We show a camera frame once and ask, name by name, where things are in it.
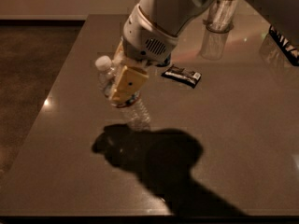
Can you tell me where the black snack bar wrapper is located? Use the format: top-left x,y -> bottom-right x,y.
162,64 -> 202,88

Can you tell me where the blue silver energy drink can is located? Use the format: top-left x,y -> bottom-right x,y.
156,54 -> 171,67

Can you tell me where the clear cup with plastic utensils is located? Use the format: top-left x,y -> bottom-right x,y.
206,0 -> 238,34

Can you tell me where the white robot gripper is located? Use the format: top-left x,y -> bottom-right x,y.
109,5 -> 178,104

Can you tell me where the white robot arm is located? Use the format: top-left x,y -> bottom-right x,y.
109,0 -> 299,104

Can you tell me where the black white patterned package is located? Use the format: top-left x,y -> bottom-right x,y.
269,26 -> 299,66

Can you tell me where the clear plastic water bottle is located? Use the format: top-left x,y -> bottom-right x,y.
95,56 -> 150,132

